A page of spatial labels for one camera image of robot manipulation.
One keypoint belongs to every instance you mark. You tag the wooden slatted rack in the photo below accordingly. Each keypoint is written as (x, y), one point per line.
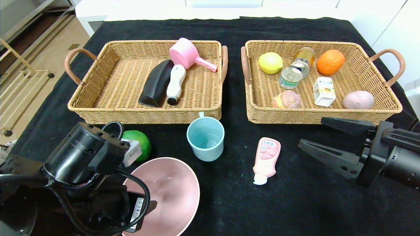
(24, 77)

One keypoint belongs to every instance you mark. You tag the pink plastic bowl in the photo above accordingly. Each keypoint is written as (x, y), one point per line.
(174, 196)

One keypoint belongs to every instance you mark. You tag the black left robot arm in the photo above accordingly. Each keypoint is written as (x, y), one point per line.
(75, 154)

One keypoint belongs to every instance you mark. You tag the pink squeeze bottle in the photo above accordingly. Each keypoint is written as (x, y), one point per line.
(266, 157)

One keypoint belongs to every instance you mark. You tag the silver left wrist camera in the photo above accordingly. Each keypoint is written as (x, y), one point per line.
(133, 152)

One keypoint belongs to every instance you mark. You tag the yellow lemon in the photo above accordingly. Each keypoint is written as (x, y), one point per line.
(270, 63)

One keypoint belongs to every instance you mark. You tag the pale pink round bun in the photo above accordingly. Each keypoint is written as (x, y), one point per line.
(357, 100)

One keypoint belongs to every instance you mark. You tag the light blue plastic cup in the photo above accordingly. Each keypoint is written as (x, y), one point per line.
(206, 144)

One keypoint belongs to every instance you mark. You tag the brown cream puff bread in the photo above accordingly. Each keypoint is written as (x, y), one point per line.
(288, 99)

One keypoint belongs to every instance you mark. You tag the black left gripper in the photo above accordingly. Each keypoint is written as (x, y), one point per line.
(139, 210)

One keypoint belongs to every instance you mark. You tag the pink plastic scoop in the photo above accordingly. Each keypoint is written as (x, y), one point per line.
(183, 53)

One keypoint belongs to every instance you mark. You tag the grey metal shelf frame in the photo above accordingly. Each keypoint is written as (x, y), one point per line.
(19, 28)

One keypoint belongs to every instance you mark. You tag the white juice carton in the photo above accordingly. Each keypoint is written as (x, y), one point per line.
(324, 92)

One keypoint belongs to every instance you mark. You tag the golden beverage can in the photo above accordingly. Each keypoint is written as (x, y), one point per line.
(304, 56)

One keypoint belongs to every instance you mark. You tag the grey striped object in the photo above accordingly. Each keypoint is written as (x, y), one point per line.
(6, 152)

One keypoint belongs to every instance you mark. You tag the white handheld brush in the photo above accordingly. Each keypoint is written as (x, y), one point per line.
(176, 81)

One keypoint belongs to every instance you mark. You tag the green lime fruit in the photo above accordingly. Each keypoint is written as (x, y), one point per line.
(144, 144)

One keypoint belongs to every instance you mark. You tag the woven wicker basket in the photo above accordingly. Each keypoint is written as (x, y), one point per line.
(131, 84)
(357, 78)

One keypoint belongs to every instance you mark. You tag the green label tin can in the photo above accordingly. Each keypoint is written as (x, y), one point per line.
(289, 79)

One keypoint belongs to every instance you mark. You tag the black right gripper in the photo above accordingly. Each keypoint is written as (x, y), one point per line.
(372, 154)

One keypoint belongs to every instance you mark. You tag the orange fruit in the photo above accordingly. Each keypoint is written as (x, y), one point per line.
(329, 62)

